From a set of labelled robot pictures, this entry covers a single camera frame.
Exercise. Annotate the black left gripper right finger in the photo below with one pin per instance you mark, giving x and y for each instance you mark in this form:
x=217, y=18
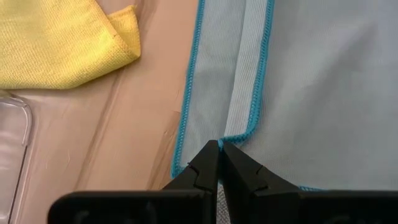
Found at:
x=280, y=208

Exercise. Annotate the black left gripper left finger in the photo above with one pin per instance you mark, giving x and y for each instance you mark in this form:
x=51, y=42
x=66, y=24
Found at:
x=155, y=208

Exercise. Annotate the light blue teal-edged towel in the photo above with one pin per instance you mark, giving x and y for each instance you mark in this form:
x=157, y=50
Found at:
x=326, y=93

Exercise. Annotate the yellow microfiber towel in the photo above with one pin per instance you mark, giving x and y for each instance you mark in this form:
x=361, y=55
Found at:
x=56, y=43

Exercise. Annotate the clear plastic bin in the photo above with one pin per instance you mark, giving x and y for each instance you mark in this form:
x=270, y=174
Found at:
x=12, y=149

